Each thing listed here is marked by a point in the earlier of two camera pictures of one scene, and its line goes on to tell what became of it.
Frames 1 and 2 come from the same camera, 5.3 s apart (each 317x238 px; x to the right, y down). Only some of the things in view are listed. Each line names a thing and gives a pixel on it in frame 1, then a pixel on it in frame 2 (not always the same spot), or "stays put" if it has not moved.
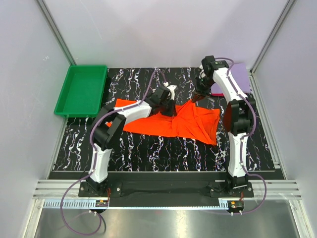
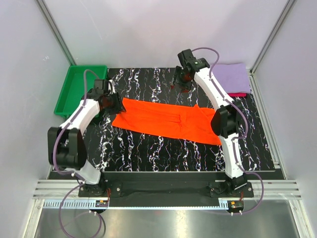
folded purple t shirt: (239, 74) stays put
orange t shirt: (190, 122) stays put
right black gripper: (199, 91) -> (185, 88)
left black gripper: (172, 111) -> (119, 107)
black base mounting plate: (166, 189) stays put
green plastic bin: (82, 92) stays put
